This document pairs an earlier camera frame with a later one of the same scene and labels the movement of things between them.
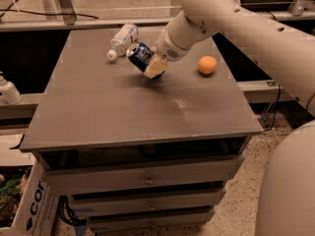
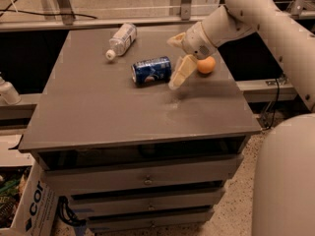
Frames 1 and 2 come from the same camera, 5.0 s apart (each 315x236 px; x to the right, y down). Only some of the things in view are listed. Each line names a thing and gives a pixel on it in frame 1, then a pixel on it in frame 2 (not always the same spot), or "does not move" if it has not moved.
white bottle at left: [9, 90] does not move
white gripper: [164, 50] -> [197, 41]
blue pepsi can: [139, 54] -> [152, 71]
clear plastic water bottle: [125, 35] does not move
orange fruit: [207, 64] does not move
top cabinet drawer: [78, 180] does not move
